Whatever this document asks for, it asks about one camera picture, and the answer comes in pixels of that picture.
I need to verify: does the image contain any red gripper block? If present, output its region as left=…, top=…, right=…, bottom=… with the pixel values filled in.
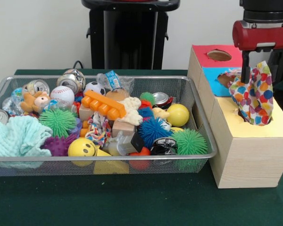
left=232, top=20, right=283, bottom=83

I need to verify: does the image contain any colourful dotted cloth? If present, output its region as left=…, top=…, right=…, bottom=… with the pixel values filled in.
left=226, top=60, right=274, bottom=127

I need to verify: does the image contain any wooden box with three holes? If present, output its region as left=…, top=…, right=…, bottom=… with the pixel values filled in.
left=187, top=44, right=283, bottom=189

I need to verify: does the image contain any plain yellow ball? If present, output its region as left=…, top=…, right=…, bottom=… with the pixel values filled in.
left=166, top=104, right=190, bottom=127

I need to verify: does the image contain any green spiky rubber ball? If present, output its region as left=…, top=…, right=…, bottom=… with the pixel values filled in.
left=38, top=108, right=76, bottom=138
left=171, top=129, right=208, bottom=155

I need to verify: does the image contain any blue spiky rubber ball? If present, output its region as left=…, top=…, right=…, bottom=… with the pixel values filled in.
left=138, top=117, right=174, bottom=142

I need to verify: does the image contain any cream fluffy cloth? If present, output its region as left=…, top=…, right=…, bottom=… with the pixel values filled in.
left=119, top=97, right=144, bottom=125

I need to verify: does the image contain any orange plastic block toy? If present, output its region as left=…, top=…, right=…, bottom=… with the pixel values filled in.
left=81, top=90, right=127, bottom=120

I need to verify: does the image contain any dark green table cloth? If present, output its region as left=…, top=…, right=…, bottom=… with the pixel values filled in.
left=0, top=69, right=283, bottom=226

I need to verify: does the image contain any yellow smiley face ball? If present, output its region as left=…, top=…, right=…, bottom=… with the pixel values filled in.
left=67, top=137, right=97, bottom=157

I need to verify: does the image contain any white baseball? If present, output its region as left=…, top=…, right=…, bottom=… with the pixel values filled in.
left=50, top=86, right=75, bottom=105

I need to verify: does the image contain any brown teddy bear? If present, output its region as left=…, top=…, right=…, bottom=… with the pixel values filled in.
left=20, top=91, right=50, bottom=113

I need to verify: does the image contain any mint green knitted cloth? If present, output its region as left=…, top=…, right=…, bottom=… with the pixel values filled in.
left=0, top=115, right=53, bottom=158

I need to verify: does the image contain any silver wire mesh bin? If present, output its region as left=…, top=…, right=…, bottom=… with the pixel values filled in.
left=0, top=75, right=218, bottom=177

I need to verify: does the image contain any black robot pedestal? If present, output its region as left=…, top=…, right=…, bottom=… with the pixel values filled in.
left=81, top=0, right=181, bottom=70

